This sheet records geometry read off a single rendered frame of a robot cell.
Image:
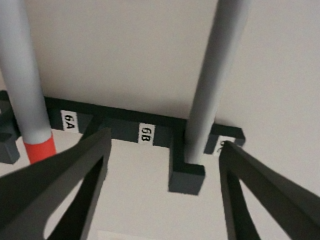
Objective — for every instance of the beige wall panel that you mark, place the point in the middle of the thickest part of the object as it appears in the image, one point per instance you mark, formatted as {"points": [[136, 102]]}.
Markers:
{"points": [[147, 56]]}

